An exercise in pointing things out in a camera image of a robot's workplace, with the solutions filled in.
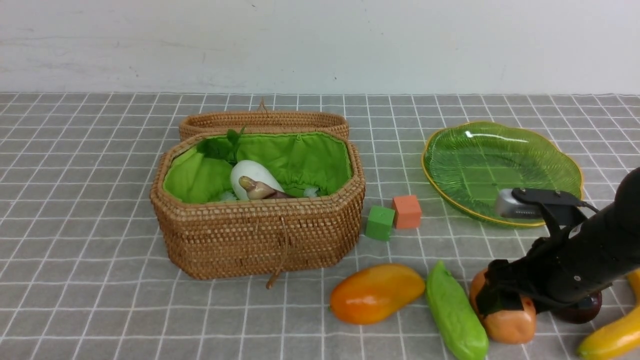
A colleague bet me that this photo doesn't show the woven rattan basket lid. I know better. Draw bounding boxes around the woven rattan basket lid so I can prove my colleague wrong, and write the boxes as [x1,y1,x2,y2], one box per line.
[178,100,350,141]

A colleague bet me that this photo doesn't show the dark purple eggplant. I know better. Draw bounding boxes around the dark purple eggplant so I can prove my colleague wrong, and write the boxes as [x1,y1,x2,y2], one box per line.
[238,176,295,200]

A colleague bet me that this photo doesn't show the green glass leaf plate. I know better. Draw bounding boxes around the green glass leaf plate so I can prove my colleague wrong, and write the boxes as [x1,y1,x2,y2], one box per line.
[422,121,585,228]

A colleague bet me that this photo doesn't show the brown potato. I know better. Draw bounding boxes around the brown potato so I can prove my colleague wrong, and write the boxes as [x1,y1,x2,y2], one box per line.
[469,268,537,344]

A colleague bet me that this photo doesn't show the orange yellow mango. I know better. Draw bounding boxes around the orange yellow mango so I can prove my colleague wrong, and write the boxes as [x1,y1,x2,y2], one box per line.
[329,263,426,325]

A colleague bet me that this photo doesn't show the green foam cube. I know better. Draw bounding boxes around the green foam cube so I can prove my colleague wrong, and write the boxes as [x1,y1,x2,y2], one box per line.
[365,205,396,242]

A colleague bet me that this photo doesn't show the orange foam cube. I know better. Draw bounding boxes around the orange foam cube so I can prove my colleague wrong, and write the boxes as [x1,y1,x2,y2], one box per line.
[391,194,422,229]

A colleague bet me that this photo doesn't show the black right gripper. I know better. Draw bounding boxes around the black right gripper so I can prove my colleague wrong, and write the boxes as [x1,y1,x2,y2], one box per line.
[475,235,613,317]

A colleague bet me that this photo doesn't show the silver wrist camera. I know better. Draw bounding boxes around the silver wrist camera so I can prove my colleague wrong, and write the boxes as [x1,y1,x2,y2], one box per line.
[494,188,543,220]

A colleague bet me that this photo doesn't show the white radish with leaves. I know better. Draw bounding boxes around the white radish with leaves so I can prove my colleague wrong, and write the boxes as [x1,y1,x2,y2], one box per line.
[196,127,285,201]

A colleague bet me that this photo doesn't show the dark purple passion fruit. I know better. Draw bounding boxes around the dark purple passion fruit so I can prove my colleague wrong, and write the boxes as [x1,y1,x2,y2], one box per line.
[551,291,602,324]

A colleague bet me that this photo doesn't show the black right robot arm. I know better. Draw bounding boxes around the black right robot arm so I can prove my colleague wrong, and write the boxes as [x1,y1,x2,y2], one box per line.
[471,169,640,321]

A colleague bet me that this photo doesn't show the yellow banana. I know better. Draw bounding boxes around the yellow banana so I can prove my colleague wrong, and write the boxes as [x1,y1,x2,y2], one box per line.
[576,269,640,360]

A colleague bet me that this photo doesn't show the woven rattan basket green lining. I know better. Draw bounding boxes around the woven rattan basket green lining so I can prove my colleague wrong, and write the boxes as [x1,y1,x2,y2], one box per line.
[150,130,366,280]

